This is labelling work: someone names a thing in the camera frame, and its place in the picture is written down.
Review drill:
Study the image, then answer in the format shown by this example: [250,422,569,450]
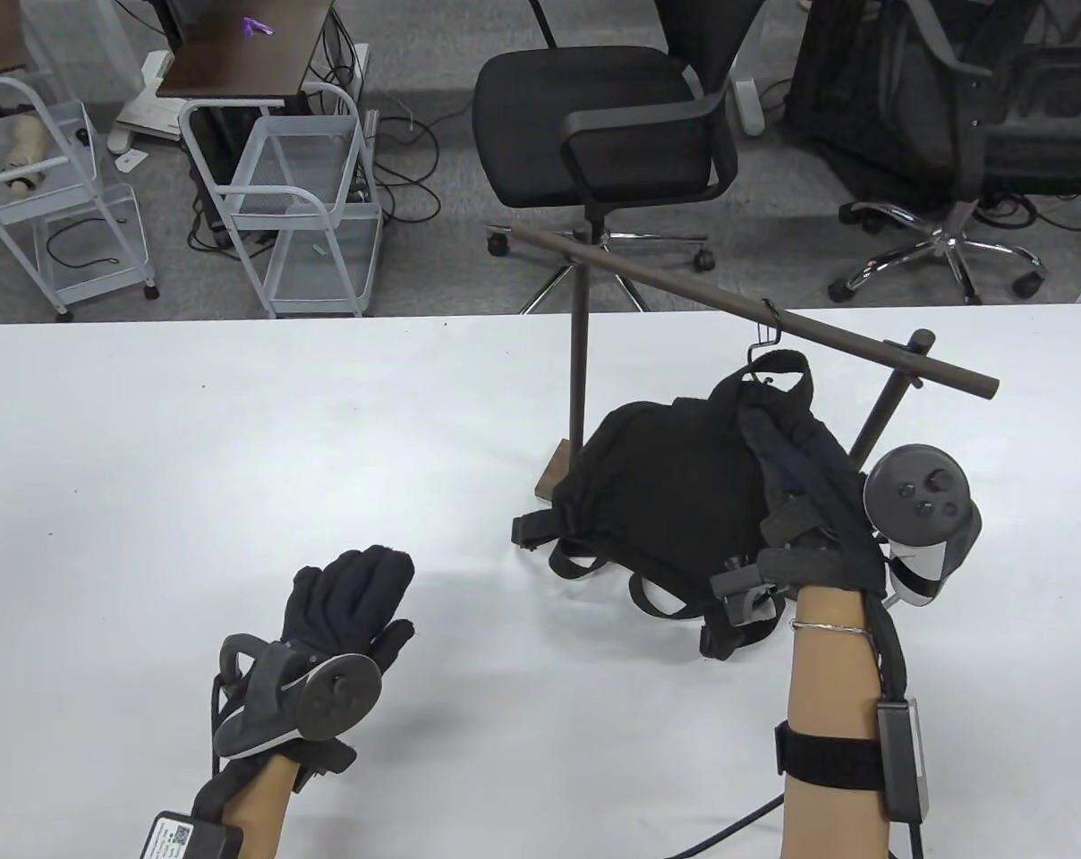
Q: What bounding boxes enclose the person's right hand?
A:
[711,392,892,625]

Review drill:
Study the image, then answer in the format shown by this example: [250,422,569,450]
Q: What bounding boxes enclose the person's left hand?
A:
[208,544,416,795]

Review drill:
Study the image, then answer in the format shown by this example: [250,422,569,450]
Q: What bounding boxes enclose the black backpack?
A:
[511,349,814,663]

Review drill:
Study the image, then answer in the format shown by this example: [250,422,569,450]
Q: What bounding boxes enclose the black metal s-hook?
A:
[748,302,781,381]

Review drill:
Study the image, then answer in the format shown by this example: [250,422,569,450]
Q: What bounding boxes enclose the person's right forearm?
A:
[778,586,899,859]

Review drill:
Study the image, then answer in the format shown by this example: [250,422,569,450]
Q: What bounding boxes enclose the person's left forearm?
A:
[223,756,304,859]

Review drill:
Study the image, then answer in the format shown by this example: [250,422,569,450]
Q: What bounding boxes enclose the grey right hand controller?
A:
[863,445,984,609]

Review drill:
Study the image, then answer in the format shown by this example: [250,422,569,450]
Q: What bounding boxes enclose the grey hand controller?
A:
[863,445,984,609]
[211,634,385,761]

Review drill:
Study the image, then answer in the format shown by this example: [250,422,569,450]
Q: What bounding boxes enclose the grey left hand controller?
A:
[211,634,385,761]

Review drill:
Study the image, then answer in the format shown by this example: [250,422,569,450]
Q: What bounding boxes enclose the dark wooden hanging rack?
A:
[507,225,1000,500]

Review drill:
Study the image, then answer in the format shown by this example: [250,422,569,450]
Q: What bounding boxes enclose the black mesh office chair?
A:
[787,0,1081,305]

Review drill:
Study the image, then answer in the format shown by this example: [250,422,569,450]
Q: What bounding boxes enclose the black cushioned office chair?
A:
[472,0,767,314]

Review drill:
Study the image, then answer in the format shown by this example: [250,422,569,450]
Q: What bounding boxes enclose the black computer tower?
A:
[187,103,277,251]

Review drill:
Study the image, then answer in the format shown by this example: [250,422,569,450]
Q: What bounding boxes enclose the white desk foot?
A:
[106,49,192,153]

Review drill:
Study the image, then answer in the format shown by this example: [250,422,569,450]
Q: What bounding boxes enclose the dark brown side desk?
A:
[154,0,337,99]

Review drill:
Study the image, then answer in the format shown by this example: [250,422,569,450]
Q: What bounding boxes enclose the beige object in cart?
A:
[4,116,49,198]

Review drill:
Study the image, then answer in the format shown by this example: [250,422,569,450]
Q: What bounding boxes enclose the black arm strap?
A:
[775,720,890,793]

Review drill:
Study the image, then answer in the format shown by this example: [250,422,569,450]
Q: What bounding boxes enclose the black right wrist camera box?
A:
[876,702,933,822]

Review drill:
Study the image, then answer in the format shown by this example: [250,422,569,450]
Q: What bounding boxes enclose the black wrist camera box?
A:
[876,702,933,822]
[138,810,244,859]

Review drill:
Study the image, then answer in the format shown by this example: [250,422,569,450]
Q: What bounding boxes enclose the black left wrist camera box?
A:
[138,810,244,859]

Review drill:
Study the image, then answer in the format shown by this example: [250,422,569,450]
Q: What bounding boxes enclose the empty white wire cart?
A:
[179,82,385,319]

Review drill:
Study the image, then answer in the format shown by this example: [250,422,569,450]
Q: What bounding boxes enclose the black floor cables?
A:
[362,89,443,225]

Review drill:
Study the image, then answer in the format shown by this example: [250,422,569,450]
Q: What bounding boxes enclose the white wire cart with items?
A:
[0,76,159,321]

